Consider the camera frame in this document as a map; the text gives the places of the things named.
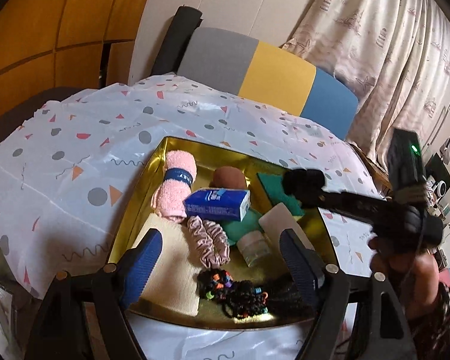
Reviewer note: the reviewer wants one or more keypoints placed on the brown powder puff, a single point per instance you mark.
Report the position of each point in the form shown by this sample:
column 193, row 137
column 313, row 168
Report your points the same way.
column 227, row 178

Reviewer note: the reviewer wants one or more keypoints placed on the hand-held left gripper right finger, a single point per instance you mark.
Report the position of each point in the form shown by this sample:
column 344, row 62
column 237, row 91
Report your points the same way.
column 298, row 266

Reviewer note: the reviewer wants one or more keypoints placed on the green cap white jar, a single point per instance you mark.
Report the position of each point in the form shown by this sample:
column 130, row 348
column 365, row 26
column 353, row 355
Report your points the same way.
column 240, row 228

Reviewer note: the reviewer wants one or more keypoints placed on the clothes iron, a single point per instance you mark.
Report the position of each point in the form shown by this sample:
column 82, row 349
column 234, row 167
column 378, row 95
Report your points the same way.
column 448, row 150

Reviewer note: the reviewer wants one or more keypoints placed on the person's right forearm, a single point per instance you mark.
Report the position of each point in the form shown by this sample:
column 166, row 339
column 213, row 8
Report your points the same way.
column 442, row 318

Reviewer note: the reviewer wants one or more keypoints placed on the gold metal tray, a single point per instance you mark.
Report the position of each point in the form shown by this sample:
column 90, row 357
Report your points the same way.
column 210, row 153

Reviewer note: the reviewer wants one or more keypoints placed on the wooden side table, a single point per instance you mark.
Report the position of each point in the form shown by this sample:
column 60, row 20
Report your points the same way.
column 375, row 172

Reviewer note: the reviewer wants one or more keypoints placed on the white sponge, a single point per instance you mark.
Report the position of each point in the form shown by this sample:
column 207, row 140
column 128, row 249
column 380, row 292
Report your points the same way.
column 275, row 219

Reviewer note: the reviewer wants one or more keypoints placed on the beige cloth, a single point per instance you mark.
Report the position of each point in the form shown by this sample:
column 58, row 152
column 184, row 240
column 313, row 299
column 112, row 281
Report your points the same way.
column 176, row 270

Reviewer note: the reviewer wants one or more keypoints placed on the black rolled mat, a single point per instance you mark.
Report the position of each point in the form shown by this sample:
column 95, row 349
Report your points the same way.
column 176, row 37

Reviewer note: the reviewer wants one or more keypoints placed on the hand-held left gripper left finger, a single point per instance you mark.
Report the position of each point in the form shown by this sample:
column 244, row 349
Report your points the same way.
column 144, row 262

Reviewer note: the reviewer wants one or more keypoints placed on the wooden wardrobe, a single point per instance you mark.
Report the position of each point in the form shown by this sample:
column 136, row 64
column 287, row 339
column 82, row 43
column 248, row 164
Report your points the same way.
column 60, row 26

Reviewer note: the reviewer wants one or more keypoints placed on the yellow green scouring sponge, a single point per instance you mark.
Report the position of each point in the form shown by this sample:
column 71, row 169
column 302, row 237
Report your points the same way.
column 273, row 187

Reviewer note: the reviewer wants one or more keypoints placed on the pink satin scrunchie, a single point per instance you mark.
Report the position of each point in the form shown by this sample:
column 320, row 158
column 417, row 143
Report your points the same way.
column 210, row 243

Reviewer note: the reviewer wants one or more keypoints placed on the white round fan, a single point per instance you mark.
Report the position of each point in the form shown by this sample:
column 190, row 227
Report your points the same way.
column 440, row 189

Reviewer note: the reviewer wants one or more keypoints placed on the pink towel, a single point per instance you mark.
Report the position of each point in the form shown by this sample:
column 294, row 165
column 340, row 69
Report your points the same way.
column 172, row 202

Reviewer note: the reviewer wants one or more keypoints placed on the patterned plastic tablecloth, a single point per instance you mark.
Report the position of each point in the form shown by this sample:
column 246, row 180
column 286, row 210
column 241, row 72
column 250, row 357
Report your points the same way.
column 78, row 157

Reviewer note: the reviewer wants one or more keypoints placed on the blue tissue pack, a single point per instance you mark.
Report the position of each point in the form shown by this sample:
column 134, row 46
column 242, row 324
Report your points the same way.
column 213, row 204

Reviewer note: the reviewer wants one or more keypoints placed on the black monitor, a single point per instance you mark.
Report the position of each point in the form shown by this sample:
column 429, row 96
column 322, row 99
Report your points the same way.
column 437, row 167

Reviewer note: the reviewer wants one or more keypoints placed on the person's right hand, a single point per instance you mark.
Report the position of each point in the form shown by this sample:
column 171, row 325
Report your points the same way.
column 405, row 270

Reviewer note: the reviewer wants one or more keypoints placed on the printed beige curtain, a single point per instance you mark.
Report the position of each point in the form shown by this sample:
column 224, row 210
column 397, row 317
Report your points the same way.
column 378, row 45

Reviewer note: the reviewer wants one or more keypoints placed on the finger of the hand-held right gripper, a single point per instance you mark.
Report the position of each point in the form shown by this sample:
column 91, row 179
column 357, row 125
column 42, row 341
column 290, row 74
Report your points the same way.
column 348, row 213
column 360, row 199

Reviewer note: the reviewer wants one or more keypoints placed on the grey yellow blue chair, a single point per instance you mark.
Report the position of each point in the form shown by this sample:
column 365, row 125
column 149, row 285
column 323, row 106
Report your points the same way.
column 277, row 71

